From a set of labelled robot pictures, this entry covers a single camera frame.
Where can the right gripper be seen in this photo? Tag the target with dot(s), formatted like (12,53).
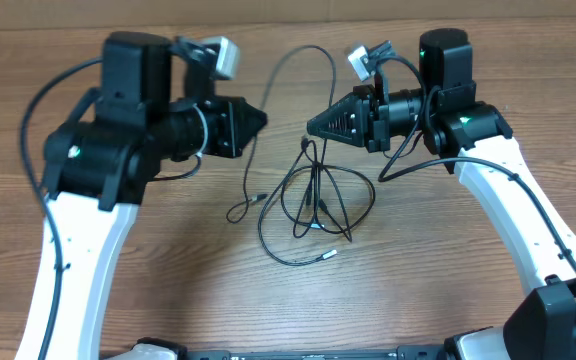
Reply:
(374,125)

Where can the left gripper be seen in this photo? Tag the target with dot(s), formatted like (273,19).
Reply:
(229,112)

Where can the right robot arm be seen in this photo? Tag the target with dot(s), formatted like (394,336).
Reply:
(473,141)

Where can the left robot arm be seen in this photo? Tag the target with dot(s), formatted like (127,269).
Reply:
(156,101)

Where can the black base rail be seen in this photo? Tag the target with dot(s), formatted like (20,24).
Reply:
(313,354)

